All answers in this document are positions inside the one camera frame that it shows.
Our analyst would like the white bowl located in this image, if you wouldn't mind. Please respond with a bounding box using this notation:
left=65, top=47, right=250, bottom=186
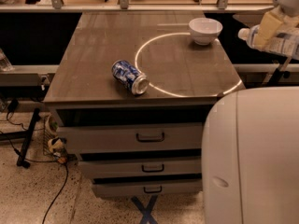
left=189, top=18, right=222, bottom=45

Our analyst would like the grey drawer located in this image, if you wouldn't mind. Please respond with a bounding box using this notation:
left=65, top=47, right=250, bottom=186
left=78, top=156, right=201, bottom=179
left=58, top=123, right=203, bottom=154
left=92, top=179, right=202, bottom=198

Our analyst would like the top grey drawer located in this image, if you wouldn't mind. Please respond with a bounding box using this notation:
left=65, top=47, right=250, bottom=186
left=58, top=123, right=203, bottom=154

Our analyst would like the bottom grey drawer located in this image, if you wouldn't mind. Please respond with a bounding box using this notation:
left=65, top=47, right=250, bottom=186
left=92, top=179, right=202, bottom=198

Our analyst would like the blue tape cross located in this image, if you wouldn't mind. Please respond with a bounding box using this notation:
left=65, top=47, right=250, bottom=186
left=131, top=195, right=158, bottom=224

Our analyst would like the clear plastic water bottle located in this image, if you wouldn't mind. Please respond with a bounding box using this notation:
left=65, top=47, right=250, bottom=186
left=238, top=25, right=299, bottom=60

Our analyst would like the black floor cable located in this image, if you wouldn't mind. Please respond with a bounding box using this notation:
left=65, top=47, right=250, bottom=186
left=0, top=109, right=69, bottom=224

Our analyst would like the wire basket with items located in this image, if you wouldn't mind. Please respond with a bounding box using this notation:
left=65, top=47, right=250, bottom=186
left=44, top=115, right=67, bottom=164

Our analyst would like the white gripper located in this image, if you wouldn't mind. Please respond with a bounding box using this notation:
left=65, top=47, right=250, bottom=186
left=253, top=0, right=299, bottom=49

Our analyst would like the grey drawer cabinet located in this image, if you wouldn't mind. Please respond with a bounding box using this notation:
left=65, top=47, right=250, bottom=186
left=45, top=12, right=244, bottom=197

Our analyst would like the blue soda can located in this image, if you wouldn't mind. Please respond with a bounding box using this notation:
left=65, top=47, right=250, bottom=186
left=111, top=60, right=150, bottom=95

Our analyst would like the black stand leg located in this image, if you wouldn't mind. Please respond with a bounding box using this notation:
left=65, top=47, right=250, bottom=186
left=17, top=108, right=40, bottom=168

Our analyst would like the middle grey drawer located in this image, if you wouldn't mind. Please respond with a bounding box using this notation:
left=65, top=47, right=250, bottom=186
left=78, top=156, right=201, bottom=179

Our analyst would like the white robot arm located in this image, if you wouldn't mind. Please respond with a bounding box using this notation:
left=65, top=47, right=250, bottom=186
left=202, top=86, right=299, bottom=224

